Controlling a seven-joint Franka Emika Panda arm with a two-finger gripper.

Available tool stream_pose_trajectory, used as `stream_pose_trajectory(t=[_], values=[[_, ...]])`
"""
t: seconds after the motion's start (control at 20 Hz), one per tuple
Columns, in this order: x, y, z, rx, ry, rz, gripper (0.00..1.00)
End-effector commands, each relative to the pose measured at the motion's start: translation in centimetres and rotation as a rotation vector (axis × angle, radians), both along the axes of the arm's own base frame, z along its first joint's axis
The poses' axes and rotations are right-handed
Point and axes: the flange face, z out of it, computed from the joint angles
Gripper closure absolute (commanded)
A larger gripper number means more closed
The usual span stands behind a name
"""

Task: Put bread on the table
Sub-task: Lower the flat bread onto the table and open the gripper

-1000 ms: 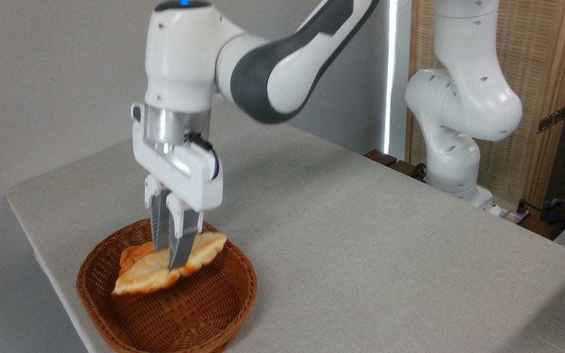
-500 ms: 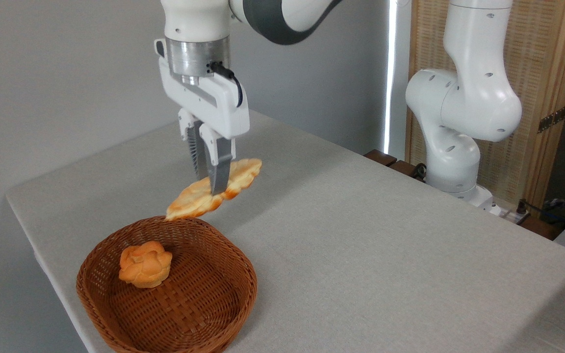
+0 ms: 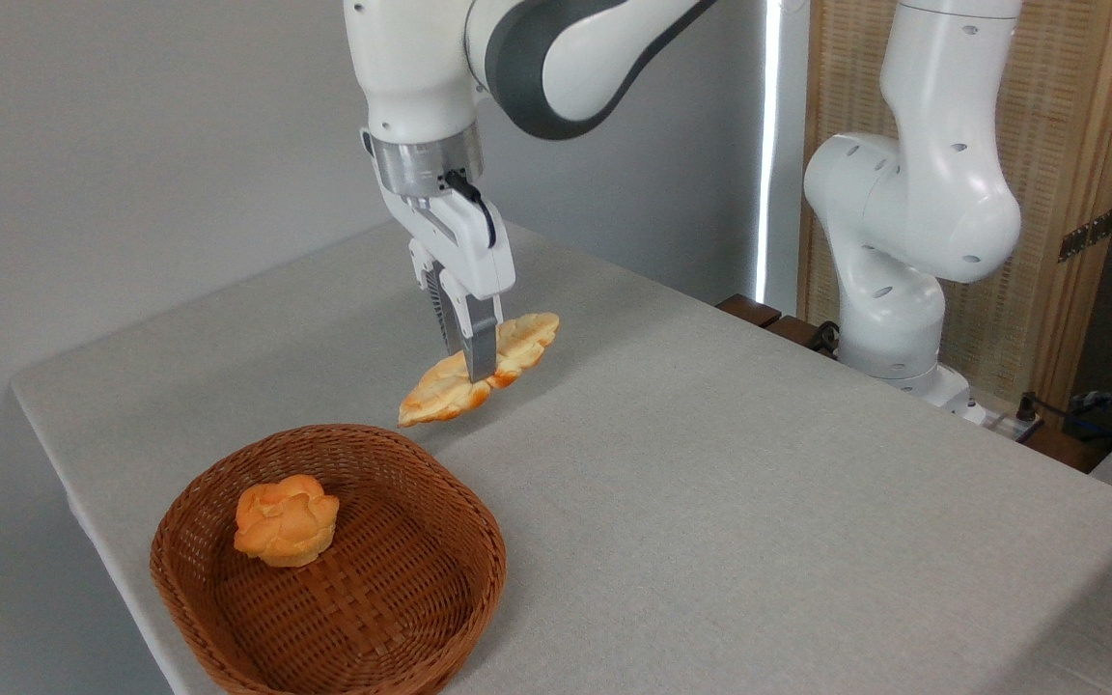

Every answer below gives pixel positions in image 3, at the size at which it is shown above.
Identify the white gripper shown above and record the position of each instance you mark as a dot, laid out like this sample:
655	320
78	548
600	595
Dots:
469	251

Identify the long braided bread loaf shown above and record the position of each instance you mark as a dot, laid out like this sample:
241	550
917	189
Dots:
440	391

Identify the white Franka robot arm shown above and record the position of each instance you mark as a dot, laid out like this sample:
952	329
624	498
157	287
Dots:
411	68

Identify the round orange bread roll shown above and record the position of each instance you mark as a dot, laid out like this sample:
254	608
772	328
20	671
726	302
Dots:
286	521

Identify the brown wicker basket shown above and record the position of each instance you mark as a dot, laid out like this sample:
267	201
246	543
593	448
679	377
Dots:
402	579

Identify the grey tablecloth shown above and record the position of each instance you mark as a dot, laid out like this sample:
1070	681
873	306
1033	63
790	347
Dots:
710	502

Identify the white vertical light strip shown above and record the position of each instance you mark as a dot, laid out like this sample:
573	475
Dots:
768	145

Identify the white power strip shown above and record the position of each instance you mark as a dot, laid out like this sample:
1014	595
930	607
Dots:
995	422

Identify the dark metal screen hinge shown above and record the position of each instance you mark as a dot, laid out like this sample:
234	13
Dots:
1087	235

